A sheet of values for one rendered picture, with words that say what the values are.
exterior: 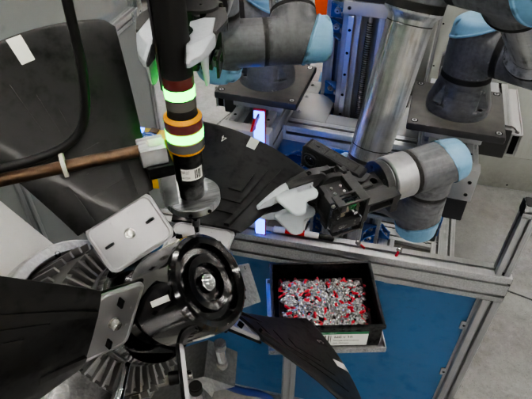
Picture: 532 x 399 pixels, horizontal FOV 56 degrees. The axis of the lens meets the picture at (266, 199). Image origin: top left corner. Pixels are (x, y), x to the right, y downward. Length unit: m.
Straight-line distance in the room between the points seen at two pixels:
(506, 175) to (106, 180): 2.42
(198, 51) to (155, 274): 0.24
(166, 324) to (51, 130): 0.26
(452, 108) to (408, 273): 0.40
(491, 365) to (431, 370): 0.65
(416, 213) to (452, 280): 0.32
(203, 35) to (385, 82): 0.42
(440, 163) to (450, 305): 0.51
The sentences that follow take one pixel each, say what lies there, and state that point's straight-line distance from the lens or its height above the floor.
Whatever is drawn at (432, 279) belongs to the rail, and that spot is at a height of 0.82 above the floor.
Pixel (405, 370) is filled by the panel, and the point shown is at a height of 0.41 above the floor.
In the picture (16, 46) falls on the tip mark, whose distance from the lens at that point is 0.65.
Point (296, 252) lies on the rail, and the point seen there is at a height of 0.83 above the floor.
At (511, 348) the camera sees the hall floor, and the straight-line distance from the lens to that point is 2.20.
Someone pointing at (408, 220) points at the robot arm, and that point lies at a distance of 0.91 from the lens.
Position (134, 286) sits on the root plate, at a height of 1.25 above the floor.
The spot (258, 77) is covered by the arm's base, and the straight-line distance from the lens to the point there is 1.32.
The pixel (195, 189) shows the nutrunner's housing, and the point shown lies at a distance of 0.61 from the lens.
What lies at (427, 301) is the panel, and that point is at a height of 0.72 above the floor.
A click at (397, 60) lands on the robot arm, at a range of 0.87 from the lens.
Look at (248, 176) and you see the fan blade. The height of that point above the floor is 1.19.
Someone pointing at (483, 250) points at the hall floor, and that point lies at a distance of 2.51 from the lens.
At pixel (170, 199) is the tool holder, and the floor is 1.28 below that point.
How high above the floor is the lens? 1.68
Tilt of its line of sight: 41 degrees down
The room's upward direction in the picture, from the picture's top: straight up
